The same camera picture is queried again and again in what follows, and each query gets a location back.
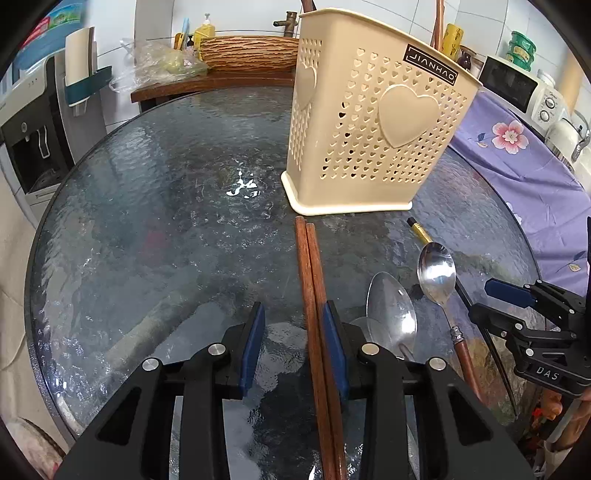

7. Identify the yellow soap pump bottle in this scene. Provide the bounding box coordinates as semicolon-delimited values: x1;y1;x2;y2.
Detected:
194;13;216;49

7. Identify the white kettle chrome handle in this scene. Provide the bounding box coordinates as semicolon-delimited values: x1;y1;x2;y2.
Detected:
547;113;591;162

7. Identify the yellow wrap roll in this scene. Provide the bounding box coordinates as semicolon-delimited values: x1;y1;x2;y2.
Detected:
443;24;464;56

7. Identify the blue water bottle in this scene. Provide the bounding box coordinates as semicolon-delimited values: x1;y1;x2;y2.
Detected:
11;0;88;81

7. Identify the dark wooden side table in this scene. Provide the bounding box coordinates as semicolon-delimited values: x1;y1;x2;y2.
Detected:
130;69;301;112

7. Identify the clear plastic spoon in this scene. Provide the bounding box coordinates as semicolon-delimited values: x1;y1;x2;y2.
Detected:
350;271;419;363

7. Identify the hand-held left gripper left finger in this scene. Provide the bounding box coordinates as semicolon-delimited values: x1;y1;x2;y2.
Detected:
55;302;266;480

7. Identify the woven pattern wash basin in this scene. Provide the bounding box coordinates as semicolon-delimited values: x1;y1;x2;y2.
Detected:
198;36;301;75

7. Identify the clear plastic bag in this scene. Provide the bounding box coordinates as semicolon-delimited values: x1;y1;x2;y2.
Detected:
111;39;208;90

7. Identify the cream plastic utensil holder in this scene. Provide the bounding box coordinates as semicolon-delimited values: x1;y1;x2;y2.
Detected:
281;7;483;217

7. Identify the purple floral cloth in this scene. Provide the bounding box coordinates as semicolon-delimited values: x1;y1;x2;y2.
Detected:
450;90;591;287

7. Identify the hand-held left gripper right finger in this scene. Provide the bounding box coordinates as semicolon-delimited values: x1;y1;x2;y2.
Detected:
323;300;536;480

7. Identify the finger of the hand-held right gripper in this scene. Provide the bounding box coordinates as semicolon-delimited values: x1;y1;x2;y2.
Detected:
485;278;578;309
468;304;573;344

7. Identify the white paper cup stack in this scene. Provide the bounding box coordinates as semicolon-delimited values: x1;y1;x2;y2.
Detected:
65;27;98;88

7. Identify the wooden-handled metal spoon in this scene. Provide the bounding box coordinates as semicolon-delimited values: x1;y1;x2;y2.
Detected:
417;241;485;403

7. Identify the teal cup holder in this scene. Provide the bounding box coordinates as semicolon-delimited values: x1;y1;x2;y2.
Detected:
65;65;114;109

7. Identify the white water dispenser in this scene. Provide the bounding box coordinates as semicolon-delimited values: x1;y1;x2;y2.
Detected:
0;55;109;217

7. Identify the brass bamboo-style faucet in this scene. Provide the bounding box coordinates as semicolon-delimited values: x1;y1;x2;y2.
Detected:
273;11;301;38

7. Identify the white microwave oven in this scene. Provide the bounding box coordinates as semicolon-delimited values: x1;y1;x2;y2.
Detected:
478;54;571;125

